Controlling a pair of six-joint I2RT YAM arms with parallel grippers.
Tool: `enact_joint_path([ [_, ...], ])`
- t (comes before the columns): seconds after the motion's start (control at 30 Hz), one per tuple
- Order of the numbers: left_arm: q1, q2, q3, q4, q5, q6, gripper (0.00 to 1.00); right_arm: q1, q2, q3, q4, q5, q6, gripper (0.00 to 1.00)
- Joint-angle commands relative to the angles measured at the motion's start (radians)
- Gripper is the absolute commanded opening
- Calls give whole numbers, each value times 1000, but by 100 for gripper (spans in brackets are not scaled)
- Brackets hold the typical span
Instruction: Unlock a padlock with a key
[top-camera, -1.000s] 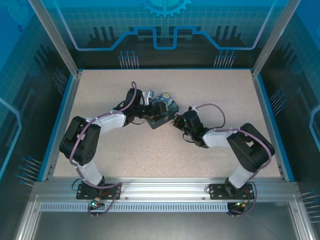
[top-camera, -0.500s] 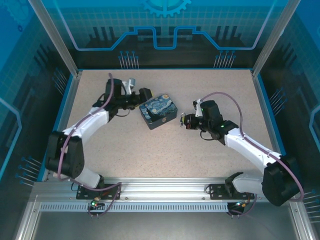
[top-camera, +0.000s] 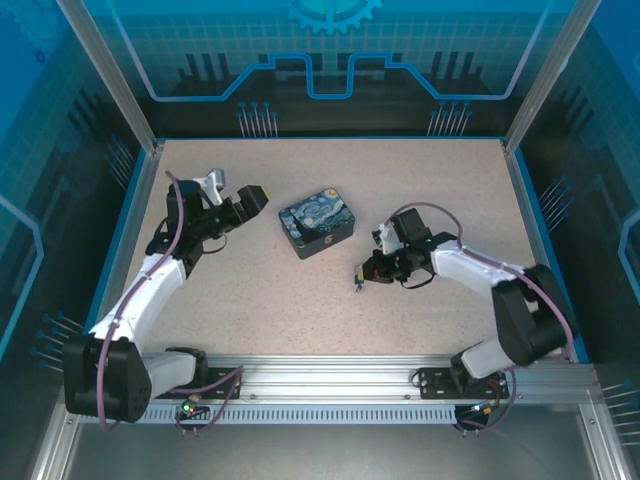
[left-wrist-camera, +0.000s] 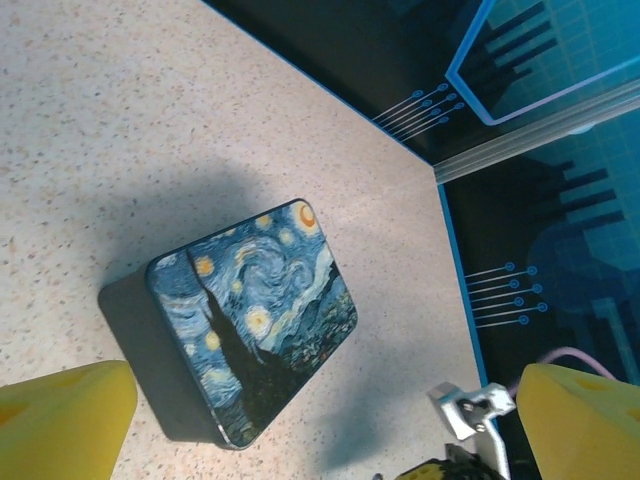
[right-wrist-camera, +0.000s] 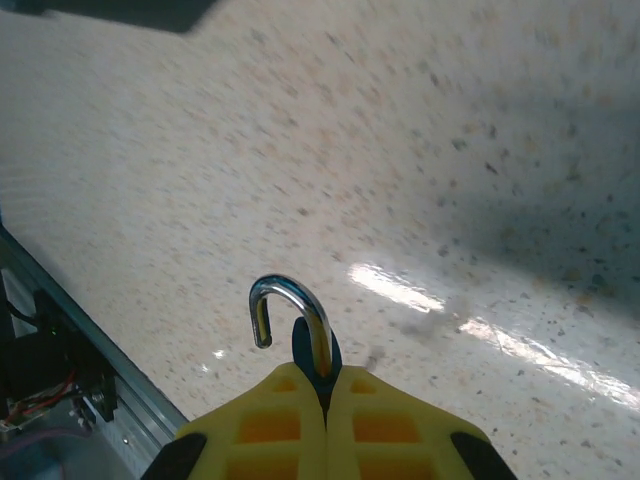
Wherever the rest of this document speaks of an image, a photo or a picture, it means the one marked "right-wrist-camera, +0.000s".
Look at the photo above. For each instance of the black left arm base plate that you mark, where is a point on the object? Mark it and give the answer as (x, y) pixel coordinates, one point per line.
(30, 360)

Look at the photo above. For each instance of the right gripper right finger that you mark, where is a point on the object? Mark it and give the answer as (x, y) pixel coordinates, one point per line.
(395, 430)

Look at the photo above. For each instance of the small blue padlock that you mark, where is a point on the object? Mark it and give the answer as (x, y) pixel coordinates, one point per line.
(315, 320)

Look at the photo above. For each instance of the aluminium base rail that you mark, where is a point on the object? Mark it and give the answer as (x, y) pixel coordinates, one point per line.
(125, 370)

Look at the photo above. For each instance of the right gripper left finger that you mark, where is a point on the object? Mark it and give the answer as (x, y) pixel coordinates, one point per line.
(270, 430)

